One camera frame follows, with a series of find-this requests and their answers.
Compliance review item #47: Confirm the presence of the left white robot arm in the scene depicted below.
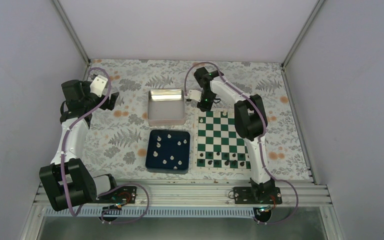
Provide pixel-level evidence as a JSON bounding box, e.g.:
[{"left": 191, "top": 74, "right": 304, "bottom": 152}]
[{"left": 39, "top": 75, "right": 120, "bottom": 212}]

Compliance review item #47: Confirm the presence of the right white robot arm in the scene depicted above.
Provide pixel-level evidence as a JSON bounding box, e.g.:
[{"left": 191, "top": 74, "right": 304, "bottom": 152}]
[{"left": 193, "top": 67, "right": 278, "bottom": 204}]

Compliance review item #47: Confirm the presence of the green white chess board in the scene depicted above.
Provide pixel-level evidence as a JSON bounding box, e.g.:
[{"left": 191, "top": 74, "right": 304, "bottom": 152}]
[{"left": 193, "top": 108, "right": 252, "bottom": 174}]

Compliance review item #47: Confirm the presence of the black chess pieces row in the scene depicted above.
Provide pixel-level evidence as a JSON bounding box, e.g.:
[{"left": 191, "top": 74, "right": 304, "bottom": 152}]
[{"left": 195, "top": 151, "right": 251, "bottom": 170}]

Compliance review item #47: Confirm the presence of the silver metal tin tray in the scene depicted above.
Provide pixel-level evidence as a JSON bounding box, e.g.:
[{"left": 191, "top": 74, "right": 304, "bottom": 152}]
[{"left": 147, "top": 88, "right": 186, "bottom": 127}]

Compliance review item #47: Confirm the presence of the floral patterned table mat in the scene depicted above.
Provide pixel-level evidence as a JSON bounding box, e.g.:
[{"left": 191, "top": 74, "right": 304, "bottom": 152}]
[{"left": 79, "top": 58, "right": 314, "bottom": 182}]

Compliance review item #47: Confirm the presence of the blue square tray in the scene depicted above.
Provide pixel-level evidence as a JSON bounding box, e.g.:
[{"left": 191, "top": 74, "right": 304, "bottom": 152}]
[{"left": 145, "top": 129, "right": 191, "bottom": 175}]

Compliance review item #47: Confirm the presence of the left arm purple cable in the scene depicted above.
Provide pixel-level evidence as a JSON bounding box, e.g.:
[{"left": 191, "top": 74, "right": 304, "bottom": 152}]
[{"left": 59, "top": 67, "right": 150, "bottom": 225}]

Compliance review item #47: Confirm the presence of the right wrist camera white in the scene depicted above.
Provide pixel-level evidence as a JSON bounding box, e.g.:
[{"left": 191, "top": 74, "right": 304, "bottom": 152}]
[{"left": 185, "top": 89, "right": 202, "bottom": 102}]

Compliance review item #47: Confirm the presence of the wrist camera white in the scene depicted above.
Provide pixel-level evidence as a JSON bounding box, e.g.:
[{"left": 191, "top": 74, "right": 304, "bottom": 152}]
[
  {"left": 89, "top": 75, "right": 108, "bottom": 98},
  {"left": 185, "top": 89, "right": 202, "bottom": 102}
]

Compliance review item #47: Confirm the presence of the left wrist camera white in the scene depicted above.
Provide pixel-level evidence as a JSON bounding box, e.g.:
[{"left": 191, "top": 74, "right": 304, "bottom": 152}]
[{"left": 89, "top": 75, "right": 108, "bottom": 98}]

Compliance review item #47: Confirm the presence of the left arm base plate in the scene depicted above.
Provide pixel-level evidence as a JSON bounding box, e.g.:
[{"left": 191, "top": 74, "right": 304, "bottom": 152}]
[{"left": 92, "top": 185, "right": 137, "bottom": 205}]

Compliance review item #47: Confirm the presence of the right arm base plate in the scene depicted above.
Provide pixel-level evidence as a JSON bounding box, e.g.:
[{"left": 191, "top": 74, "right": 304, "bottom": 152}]
[{"left": 232, "top": 186, "right": 283, "bottom": 205}]

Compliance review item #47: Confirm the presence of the aluminium rail frame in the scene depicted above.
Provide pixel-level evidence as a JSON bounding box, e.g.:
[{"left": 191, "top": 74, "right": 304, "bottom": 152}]
[{"left": 32, "top": 180, "right": 333, "bottom": 218}]

